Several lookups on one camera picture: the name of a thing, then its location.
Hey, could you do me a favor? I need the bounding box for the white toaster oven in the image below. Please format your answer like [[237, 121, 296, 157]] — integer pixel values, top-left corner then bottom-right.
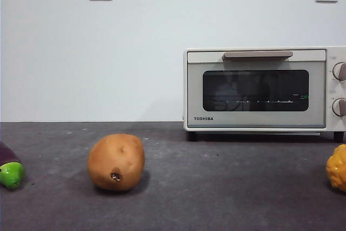
[[182, 46, 346, 142]]

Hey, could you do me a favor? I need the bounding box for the yellow bumpy vegetable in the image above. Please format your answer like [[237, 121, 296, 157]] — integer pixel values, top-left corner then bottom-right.
[[326, 144, 346, 190]]

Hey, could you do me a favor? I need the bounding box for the oven door with beige handle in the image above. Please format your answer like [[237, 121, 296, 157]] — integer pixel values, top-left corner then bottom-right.
[[187, 49, 327, 129]]

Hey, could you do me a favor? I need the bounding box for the purple eggplant with green cap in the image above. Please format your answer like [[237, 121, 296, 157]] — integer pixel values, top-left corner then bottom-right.
[[0, 141, 26, 190]]

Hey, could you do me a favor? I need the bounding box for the beige oven knob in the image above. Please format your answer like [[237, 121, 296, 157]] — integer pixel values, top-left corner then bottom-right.
[[332, 62, 346, 82], [331, 97, 346, 116]]

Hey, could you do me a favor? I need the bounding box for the brown potato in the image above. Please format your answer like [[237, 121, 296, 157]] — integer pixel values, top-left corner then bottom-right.
[[87, 133, 145, 192]]

